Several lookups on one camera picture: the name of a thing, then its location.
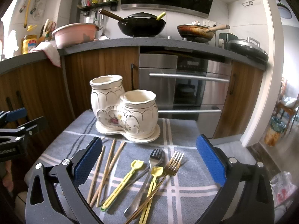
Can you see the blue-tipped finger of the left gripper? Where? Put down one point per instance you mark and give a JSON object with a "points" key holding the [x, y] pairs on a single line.
{"points": [[10, 116]]}

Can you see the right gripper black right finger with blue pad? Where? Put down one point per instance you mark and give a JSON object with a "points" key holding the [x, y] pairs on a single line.
{"points": [[256, 203]]}

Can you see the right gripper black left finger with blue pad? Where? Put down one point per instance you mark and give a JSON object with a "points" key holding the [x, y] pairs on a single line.
{"points": [[42, 201]]}

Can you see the wooden chopstick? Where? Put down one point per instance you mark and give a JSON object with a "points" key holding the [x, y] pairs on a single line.
{"points": [[112, 162], [105, 173], [95, 175]]}

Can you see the yellow plastic utensil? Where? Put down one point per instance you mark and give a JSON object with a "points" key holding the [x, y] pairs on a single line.
{"points": [[156, 173], [135, 165]]}

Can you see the gold fork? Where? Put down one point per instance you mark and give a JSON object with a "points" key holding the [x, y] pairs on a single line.
{"points": [[170, 169]]}

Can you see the silver spork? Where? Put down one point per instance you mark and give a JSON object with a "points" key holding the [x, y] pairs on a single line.
{"points": [[155, 158]]}

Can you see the person's hand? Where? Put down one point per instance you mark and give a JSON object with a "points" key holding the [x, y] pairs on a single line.
{"points": [[8, 178]]}

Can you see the white plastic bag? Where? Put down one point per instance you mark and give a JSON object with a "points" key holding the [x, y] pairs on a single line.
{"points": [[282, 187]]}

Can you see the green trash bin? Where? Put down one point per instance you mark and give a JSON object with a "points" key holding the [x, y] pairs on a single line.
{"points": [[274, 132]]}

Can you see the yellow oil bottle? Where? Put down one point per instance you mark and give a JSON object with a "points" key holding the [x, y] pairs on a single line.
{"points": [[28, 43]]}

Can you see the pink white towel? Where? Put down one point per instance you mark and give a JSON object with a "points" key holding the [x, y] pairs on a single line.
{"points": [[50, 51]]}

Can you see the grey plaid cloth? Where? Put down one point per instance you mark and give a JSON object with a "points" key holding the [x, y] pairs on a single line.
{"points": [[181, 199]]}

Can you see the wooden chair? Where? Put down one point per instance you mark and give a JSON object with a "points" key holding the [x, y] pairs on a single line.
{"points": [[290, 107]]}

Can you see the pink basin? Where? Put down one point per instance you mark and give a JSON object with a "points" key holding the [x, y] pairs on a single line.
{"points": [[74, 34]]}

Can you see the white ceramic double utensil holder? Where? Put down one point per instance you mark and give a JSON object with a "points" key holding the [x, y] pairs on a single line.
{"points": [[133, 114]]}

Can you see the stainless steel oven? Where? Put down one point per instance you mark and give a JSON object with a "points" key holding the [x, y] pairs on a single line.
{"points": [[187, 87]]}

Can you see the black spice shelf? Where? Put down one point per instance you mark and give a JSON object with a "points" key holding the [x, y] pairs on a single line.
{"points": [[111, 4]]}

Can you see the black electric griddle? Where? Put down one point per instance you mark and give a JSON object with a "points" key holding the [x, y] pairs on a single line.
{"points": [[249, 48]]}

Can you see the black wok with lid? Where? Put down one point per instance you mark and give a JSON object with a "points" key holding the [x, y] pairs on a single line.
{"points": [[138, 25]]}

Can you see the green kettle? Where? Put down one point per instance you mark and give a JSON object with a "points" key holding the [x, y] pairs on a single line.
{"points": [[224, 38]]}

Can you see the brown frying pan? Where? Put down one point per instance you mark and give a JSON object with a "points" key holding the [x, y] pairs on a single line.
{"points": [[199, 33]]}

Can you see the ceiling lamp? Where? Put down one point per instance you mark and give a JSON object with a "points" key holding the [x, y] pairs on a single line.
{"points": [[284, 11]]}

